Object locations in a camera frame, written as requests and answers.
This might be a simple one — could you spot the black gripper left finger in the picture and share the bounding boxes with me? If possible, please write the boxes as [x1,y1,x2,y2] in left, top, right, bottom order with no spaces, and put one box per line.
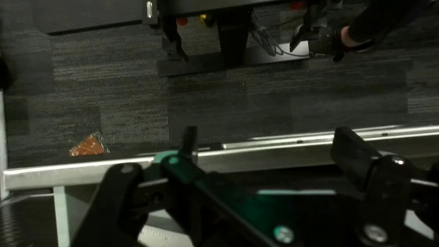
[71,125,203,247]

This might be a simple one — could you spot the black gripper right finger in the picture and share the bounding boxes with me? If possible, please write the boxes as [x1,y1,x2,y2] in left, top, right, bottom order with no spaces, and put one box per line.
[328,125,439,247]

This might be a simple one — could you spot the dark sleeved forearm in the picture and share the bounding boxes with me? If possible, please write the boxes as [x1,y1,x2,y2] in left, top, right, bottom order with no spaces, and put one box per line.
[347,0,439,48]

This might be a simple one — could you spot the open metal drawer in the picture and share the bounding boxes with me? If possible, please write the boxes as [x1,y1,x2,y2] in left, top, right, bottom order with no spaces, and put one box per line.
[0,122,439,247]

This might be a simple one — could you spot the operator hand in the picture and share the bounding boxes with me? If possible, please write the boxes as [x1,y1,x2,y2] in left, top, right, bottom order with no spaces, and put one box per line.
[339,24,375,51]

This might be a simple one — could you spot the orange scrap on floor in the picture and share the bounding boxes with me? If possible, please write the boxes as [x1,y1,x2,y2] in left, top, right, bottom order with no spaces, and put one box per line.
[67,130,111,158]

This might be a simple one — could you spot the black handheld controller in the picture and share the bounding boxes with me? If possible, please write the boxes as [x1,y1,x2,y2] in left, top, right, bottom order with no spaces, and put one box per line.
[288,16,350,64]

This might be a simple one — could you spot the black stand base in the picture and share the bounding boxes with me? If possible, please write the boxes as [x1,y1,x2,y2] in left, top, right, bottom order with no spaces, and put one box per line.
[156,0,313,78]

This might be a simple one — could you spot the dark cabinet with silver handle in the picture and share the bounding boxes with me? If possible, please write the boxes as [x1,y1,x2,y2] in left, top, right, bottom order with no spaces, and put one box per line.
[30,0,159,34]

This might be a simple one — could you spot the grey floor cables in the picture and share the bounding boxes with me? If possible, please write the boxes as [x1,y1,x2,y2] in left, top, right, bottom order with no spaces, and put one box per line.
[250,12,313,59]

